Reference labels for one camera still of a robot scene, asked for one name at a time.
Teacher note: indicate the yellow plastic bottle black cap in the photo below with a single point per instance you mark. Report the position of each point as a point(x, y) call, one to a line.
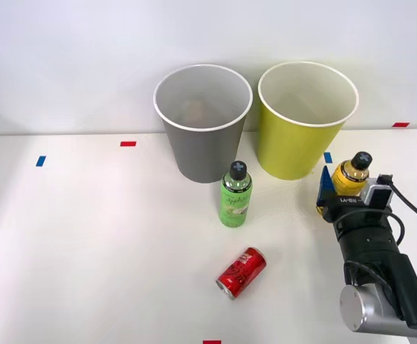
point(348, 175)

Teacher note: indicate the red drink can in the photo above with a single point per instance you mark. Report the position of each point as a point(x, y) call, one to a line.
point(242, 272)

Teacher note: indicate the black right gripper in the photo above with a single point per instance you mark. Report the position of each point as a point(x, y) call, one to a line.
point(348, 209)

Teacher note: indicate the grey plastic waste bin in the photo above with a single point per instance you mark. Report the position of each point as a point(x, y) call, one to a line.
point(205, 154)

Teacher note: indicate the green plastic bottle black cap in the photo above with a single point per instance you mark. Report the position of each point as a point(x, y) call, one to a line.
point(234, 200)

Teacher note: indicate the yellow-green plastic waste bin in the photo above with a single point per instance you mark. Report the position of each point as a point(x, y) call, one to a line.
point(291, 147)

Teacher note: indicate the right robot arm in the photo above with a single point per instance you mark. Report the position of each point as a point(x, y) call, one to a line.
point(373, 251)

